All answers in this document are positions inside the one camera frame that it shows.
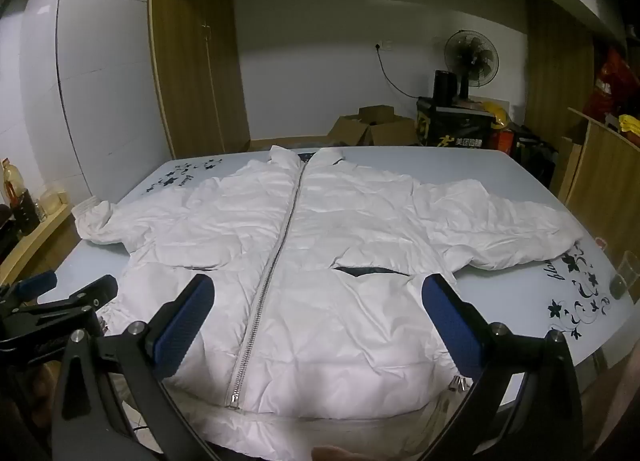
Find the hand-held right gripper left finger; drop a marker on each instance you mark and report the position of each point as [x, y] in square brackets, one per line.
[182, 328]

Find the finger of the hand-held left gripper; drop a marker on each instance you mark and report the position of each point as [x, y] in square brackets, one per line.
[35, 286]
[87, 293]

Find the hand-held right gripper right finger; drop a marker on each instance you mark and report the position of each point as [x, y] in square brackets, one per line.
[452, 328]

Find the white puffer jacket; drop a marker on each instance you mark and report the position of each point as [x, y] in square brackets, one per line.
[320, 251]

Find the wooden side counter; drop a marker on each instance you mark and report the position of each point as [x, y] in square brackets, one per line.
[35, 241]

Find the plastic bottle dark liquid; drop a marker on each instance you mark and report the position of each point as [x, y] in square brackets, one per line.
[17, 201]

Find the small clear jar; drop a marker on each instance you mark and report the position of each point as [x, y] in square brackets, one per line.
[52, 201]

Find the clear glass cup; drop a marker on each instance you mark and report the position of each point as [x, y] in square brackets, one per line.
[625, 277]

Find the black bag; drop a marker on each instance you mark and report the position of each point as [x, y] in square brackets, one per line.
[535, 153]

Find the orange box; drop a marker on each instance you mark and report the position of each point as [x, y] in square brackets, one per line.
[501, 140]

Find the black delivery box yellow print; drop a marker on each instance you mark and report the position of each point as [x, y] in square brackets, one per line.
[452, 128]

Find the brown cardboard box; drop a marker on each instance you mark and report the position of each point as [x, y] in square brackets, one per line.
[605, 181]

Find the open cardboard box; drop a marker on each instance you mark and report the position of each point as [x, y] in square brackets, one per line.
[372, 128]

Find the yellow helmet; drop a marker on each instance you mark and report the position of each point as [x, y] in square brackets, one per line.
[496, 115]

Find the black speaker box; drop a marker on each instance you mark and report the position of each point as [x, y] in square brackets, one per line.
[445, 87]

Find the black standing fan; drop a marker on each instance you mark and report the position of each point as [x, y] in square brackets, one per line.
[472, 58]

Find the yellow packet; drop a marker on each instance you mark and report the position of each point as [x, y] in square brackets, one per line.
[631, 123]

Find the tall plain wooden wardrobe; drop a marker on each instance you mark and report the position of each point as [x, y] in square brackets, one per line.
[557, 71]

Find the red snack bag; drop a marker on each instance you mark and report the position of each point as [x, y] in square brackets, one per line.
[607, 86]

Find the white wall socket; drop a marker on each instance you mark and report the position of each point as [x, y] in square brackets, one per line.
[384, 46]

